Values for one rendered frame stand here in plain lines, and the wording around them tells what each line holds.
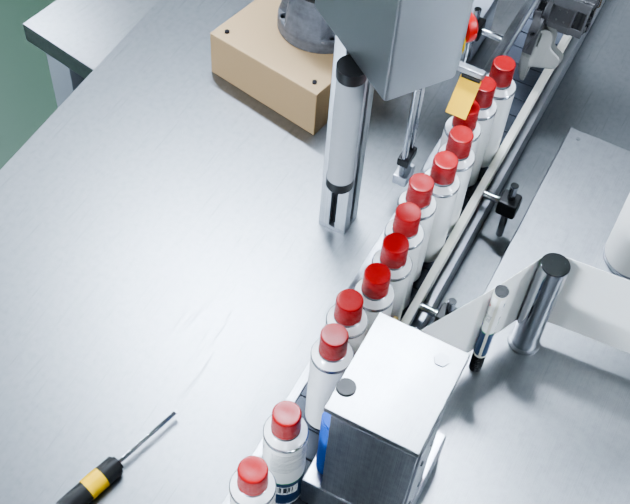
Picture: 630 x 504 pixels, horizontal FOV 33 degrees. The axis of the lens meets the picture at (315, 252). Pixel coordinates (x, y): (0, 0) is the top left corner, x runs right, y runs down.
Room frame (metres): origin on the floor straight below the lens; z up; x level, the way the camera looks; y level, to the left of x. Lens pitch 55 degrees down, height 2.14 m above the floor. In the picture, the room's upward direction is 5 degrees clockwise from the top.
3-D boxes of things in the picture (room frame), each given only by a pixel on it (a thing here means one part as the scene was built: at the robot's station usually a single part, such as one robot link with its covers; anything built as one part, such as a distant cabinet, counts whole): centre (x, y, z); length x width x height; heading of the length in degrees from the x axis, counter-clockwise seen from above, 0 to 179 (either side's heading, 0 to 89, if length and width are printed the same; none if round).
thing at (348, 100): (0.86, -0.02, 1.18); 0.04 x 0.04 x 0.21
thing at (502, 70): (1.10, -0.24, 0.98); 0.05 x 0.05 x 0.20
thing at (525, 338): (0.77, -0.30, 0.97); 0.05 x 0.05 x 0.19
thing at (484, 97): (1.06, -0.21, 0.98); 0.05 x 0.05 x 0.20
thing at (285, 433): (0.53, 0.02, 0.98); 0.05 x 0.05 x 0.20
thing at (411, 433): (0.55, -0.10, 1.14); 0.14 x 0.11 x 0.01; 156
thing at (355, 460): (0.55, -0.10, 1.01); 0.14 x 0.13 x 0.26; 156
